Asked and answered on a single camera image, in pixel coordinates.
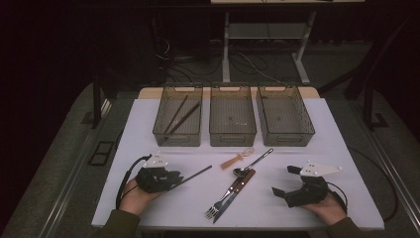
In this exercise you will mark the brown translucent plastic bin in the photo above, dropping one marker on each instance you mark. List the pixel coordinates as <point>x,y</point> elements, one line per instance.
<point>232,115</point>
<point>180,115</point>
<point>284,115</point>

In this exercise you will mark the aluminium floor rail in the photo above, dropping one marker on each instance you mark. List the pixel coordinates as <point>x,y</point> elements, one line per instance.
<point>66,195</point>
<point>399,178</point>

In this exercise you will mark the black chopstick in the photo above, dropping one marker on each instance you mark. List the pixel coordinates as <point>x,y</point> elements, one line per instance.
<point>199,172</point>
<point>193,177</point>

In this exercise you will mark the grey metal-framed desk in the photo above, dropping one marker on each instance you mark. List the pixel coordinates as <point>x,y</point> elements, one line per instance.
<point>226,49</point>

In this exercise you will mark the white table mat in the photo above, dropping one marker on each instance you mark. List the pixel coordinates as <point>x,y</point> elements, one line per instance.
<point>264,208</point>

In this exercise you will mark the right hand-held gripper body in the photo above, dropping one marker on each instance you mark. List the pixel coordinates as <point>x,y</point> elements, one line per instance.
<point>308,193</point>

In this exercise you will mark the black metal stand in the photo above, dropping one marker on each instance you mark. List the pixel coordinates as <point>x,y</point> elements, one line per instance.
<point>368,102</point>
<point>96,105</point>

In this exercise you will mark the person's right hand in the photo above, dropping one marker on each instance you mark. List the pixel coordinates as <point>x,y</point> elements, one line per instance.
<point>328,211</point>

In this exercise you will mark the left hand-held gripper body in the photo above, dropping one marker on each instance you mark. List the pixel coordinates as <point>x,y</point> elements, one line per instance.
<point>153,180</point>

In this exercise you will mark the brown chopstick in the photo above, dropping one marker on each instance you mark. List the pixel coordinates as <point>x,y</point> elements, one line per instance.
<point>178,110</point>
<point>185,118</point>

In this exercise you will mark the metal spoon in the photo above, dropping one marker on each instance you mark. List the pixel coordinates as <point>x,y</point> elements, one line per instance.
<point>240,172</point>

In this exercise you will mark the person's left hand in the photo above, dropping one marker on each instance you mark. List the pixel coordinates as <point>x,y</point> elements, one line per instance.
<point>135,198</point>

